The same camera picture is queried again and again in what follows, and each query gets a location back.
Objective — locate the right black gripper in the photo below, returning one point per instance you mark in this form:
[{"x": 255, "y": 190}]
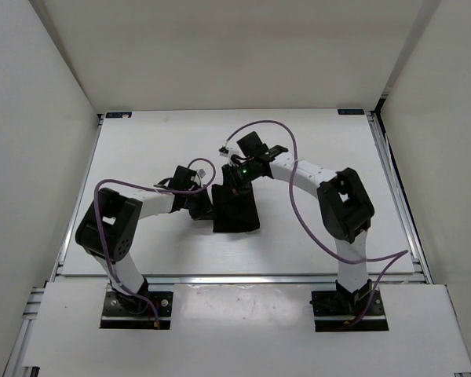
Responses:
[{"x": 231, "y": 184}]

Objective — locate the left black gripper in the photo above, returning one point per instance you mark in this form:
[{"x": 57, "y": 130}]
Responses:
[{"x": 206, "y": 210}]

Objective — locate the black skirt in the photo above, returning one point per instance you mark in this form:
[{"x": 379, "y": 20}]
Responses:
[{"x": 234, "y": 215}]

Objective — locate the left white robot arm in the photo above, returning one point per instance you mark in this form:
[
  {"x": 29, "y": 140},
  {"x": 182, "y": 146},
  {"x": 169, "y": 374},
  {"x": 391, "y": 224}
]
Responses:
[{"x": 107, "y": 230}]

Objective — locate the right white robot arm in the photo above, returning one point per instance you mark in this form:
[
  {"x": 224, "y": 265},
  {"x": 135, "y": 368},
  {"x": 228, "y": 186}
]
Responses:
[{"x": 345, "y": 207}]

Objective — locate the left blue corner label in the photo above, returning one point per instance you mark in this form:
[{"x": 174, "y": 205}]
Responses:
[{"x": 118, "y": 115}]

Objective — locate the blue corner label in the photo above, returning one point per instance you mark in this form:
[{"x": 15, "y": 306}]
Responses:
[
  {"x": 350, "y": 111},
  {"x": 118, "y": 115}
]

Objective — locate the right blue corner label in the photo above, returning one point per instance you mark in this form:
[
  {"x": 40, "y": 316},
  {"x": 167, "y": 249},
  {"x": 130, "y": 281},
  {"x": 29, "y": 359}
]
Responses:
[{"x": 350, "y": 111}]

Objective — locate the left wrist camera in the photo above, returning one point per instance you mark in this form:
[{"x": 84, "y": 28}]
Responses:
[{"x": 183, "y": 182}]

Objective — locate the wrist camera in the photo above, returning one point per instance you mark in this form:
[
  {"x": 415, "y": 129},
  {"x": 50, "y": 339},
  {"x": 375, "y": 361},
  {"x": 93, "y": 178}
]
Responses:
[
  {"x": 249, "y": 146},
  {"x": 183, "y": 182}
]

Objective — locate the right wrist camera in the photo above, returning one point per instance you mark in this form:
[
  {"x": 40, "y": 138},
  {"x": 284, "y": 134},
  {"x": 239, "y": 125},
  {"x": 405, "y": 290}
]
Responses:
[{"x": 249, "y": 146}]

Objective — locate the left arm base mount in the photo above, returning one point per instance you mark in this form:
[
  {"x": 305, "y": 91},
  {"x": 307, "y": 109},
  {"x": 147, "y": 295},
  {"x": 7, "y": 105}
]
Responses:
[{"x": 122, "y": 313}]

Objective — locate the front aluminium frame rail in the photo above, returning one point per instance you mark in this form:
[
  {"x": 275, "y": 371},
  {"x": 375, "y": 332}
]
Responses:
[{"x": 415, "y": 278}]

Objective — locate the aluminium frame rail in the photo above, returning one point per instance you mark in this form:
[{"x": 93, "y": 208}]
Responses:
[
  {"x": 398, "y": 193},
  {"x": 415, "y": 278}
]

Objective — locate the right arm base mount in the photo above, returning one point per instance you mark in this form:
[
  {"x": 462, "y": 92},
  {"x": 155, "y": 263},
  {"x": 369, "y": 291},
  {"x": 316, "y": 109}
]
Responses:
[{"x": 333, "y": 312}]

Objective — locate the right aluminium frame rail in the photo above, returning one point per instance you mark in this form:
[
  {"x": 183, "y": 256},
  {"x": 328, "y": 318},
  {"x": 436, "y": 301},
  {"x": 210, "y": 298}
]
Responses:
[{"x": 398, "y": 193}]

